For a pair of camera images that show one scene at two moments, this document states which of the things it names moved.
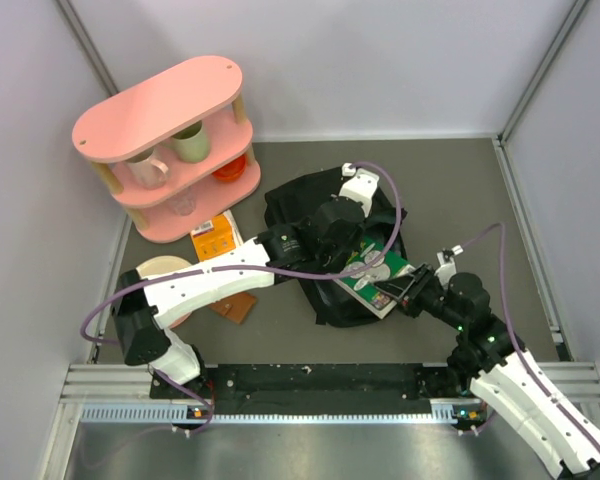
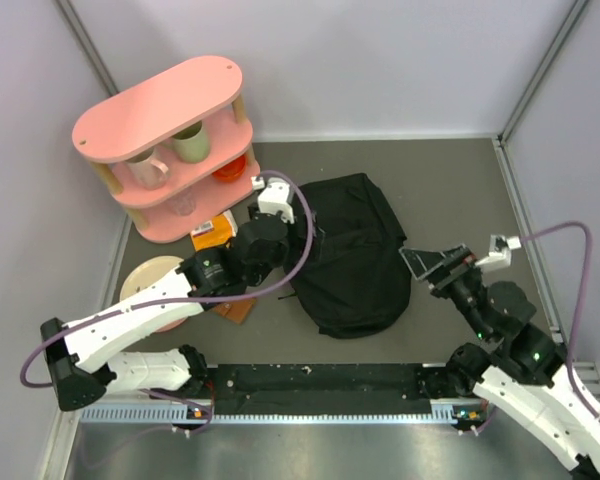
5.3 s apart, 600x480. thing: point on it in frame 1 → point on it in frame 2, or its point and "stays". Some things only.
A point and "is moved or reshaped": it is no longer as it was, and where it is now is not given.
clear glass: x=184 y=205 stays
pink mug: x=151 y=173 stays
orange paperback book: x=219 y=237 stays
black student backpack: x=332 y=302 is moved or reshaped
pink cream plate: x=159 y=264 stays
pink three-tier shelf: x=173 y=147 stays
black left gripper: x=355 y=240 → x=252 y=210
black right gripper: x=408 y=288 → x=421 y=262
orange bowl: x=232 y=171 stays
